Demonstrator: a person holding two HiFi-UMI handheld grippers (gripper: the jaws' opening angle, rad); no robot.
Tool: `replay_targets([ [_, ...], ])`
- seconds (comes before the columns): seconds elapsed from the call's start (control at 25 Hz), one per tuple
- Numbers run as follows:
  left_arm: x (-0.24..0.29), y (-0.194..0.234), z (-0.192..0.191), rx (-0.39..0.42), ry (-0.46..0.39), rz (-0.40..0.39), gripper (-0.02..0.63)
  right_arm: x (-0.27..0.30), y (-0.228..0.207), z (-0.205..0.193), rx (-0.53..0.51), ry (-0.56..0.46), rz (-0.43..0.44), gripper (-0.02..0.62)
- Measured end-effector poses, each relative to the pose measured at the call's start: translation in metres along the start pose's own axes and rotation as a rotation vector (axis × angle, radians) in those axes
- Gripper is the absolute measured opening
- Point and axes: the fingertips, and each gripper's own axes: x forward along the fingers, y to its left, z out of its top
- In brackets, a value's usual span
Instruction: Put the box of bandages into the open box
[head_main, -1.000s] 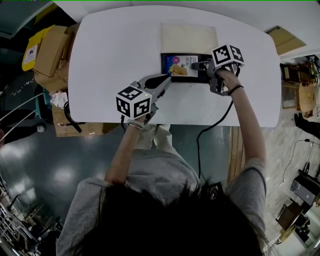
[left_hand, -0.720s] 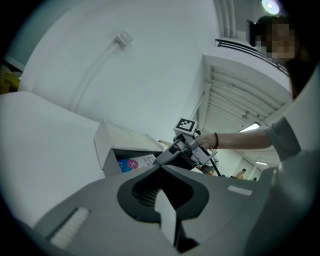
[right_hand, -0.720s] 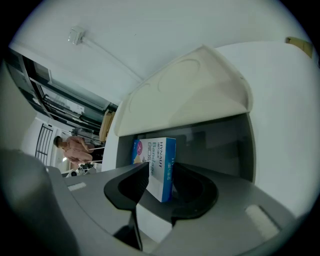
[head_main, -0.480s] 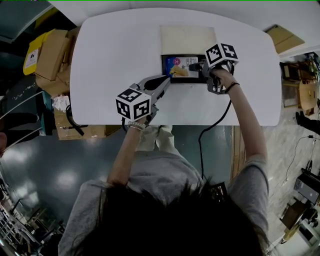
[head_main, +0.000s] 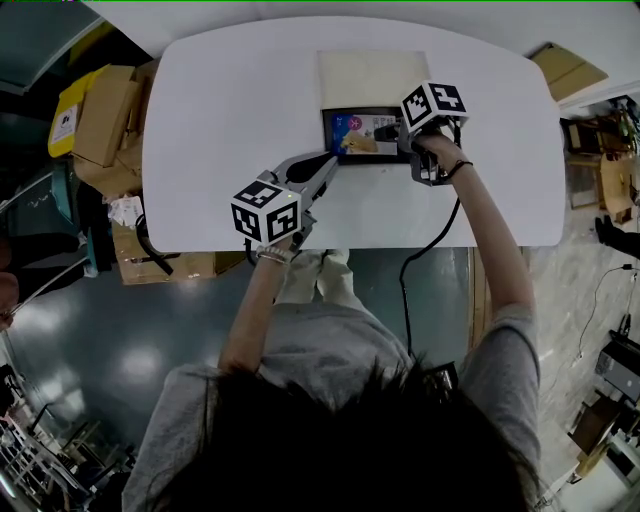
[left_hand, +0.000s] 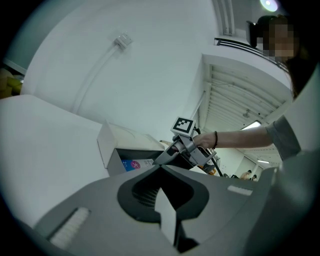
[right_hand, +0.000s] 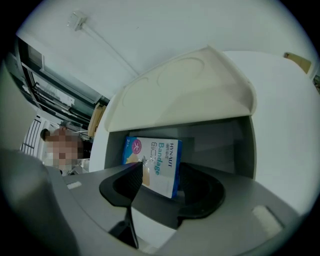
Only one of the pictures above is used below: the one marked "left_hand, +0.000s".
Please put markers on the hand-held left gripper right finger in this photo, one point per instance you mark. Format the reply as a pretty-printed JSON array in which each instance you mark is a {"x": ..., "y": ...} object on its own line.
[{"x": 237, "y": 212}]

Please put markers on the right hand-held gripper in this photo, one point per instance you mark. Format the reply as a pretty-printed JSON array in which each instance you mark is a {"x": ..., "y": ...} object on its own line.
[{"x": 183, "y": 126}]

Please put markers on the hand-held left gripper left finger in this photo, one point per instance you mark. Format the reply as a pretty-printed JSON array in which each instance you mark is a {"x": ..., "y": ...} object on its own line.
[{"x": 95, "y": 215}]

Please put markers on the blue and white carton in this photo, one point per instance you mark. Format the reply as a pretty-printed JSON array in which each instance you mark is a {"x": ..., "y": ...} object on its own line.
[{"x": 136, "y": 165}]

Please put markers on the grey cardboard box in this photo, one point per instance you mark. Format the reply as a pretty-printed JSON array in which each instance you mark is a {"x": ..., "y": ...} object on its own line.
[{"x": 112, "y": 147}]

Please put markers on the person's right forearm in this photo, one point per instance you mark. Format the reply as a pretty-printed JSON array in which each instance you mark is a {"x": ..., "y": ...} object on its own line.
[{"x": 242, "y": 138}]

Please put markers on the black wrist strap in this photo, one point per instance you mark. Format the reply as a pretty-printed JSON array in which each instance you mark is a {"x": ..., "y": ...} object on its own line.
[{"x": 216, "y": 140}]

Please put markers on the person's right hand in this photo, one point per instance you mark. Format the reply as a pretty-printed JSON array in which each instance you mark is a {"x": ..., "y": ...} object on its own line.
[{"x": 203, "y": 141}]

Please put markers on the person's grey clothing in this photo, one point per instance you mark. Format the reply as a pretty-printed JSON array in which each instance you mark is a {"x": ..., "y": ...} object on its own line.
[{"x": 282, "y": 137}]

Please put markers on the yellow bin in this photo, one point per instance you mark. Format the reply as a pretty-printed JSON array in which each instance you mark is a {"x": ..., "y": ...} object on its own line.
[{"x": 13, "y": 85}]

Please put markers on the person's face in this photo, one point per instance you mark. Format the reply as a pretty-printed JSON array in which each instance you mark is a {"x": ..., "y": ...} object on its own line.
[{"x": 280, "y": 40}]

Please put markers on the round ceiling lamp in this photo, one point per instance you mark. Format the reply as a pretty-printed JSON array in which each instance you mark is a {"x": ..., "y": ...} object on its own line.
[{"x": 268, "y": 4}]

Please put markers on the white wall conduit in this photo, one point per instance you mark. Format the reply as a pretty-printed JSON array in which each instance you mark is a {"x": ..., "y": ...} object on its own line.
[{"x": 92, "y": 80}]

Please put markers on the black head-worn camera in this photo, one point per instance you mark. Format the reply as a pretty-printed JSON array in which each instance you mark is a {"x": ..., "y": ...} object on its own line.
[{"x": 253, "y": 33}]

